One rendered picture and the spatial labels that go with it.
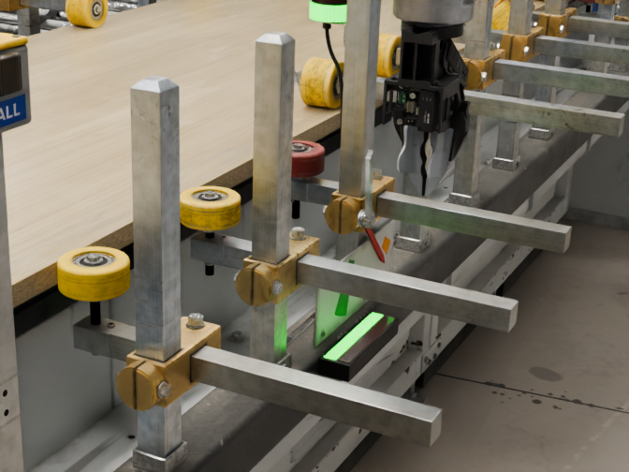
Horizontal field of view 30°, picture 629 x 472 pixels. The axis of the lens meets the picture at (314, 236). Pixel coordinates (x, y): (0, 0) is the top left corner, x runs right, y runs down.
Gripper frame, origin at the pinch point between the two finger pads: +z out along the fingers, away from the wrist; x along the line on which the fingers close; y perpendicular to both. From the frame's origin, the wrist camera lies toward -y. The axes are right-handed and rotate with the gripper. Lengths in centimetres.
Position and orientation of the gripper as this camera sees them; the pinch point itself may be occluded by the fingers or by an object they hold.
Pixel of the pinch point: (427, 184)
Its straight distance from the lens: 142.3
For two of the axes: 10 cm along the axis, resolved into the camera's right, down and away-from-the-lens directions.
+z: -0.3, 9.3, 3.7
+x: 9.1, 1.8, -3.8
